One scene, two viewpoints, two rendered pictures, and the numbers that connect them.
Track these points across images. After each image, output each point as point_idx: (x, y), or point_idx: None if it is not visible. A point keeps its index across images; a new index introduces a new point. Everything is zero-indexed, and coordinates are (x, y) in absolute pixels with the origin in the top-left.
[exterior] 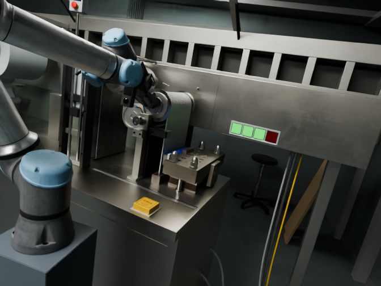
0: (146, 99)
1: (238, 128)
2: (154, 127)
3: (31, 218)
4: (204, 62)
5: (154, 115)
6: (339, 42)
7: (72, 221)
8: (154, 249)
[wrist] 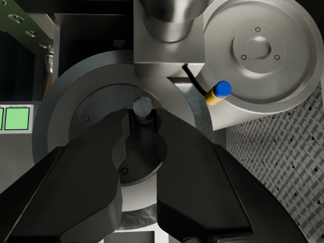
0: (57, 206)
1: (11, 119)
2: (111, 15)
3: None
4: (135, 234)
5: (121, 77)
6: None
7: None
8: None
